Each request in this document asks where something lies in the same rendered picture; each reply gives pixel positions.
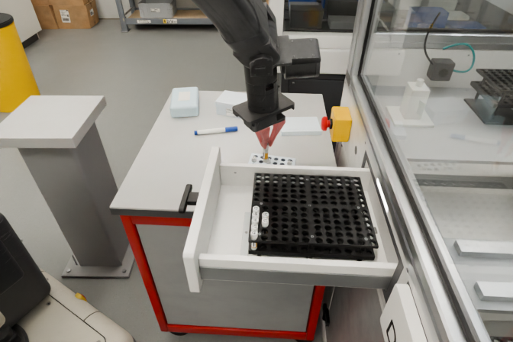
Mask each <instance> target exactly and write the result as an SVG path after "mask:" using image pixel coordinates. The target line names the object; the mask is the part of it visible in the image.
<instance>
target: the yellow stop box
mask: <svg viewBox="0 0 513 342"><path fill-rule="evenodd" d="M329 120H330V127H329V129H330V133H331V140H332V141H333V142H348V140H349V136H350V129H351V125H352V118H351V116H350V111H349V108H348V107H337V106H334V107H332V109H331V118H330V119H329Z"/></svg>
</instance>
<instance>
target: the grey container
mask: <svg viewBox="0 0 513 342"><path fill-rule="evenodd" d="M138 6H139V10H140V17H141V18H173V16H174V15H175V13H176V12H177V7H176V0H140V1H139V2H138Z"/></svg>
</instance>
